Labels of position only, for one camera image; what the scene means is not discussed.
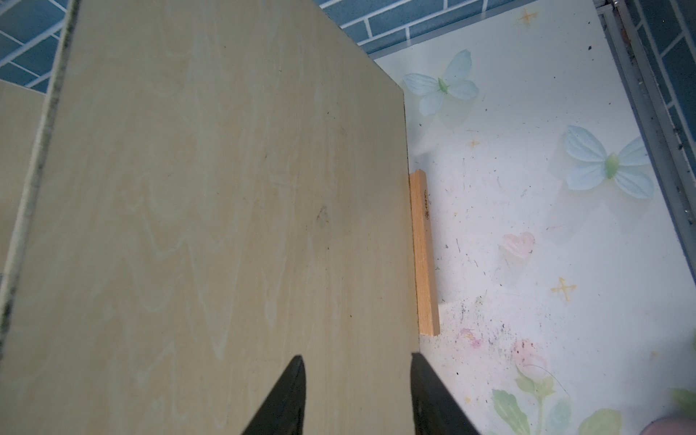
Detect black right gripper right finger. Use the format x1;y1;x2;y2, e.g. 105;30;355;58
410;353;480;435

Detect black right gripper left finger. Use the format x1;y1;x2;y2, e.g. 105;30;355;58
243;355;306;435

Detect plywood board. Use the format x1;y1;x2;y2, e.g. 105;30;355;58
1;1;419;434

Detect right wooden easel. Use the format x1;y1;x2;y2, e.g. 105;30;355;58
409;170;440;336

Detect pink cup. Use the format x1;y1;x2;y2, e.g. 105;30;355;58
641;417;696;435

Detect right aluminium corner post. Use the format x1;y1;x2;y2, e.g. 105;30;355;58
596;1;695;275

